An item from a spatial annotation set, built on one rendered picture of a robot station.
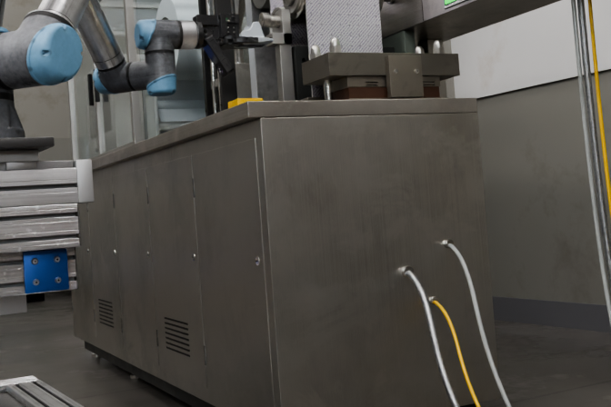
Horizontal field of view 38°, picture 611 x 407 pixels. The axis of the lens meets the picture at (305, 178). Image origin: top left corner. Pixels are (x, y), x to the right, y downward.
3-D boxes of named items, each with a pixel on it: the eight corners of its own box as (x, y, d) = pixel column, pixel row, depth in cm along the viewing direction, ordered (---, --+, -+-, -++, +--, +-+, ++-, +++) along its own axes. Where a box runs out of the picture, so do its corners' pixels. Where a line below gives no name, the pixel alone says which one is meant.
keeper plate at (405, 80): (387, 98, 233) (384, 56, 234) (419, 97, 238) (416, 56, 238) (392, 96, 231) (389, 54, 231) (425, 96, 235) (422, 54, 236)
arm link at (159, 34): (134, 54, 230) (132, 22, 230) (175, 54, 234) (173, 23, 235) (142, 49, 223) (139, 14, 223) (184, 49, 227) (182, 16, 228)
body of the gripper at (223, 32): (241, 14, 235) (197, 12, 230) (244, 46, 235) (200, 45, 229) (231, 20, 242) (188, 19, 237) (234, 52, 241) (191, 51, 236)
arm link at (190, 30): (184, 46, 227) (175, 52, 235) (201, 46, 229) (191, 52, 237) (182, 16, 228) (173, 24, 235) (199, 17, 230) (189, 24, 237)
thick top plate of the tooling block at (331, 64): (303, 84, 241) (301, 63, 241) (427, 84, 258) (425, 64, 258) (329, 75, 226) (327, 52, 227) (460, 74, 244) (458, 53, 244)
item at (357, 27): (309, 70, 247) (305, 4, 247) (383, 70, 257) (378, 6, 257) (310, 69, 246) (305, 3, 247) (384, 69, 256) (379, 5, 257)
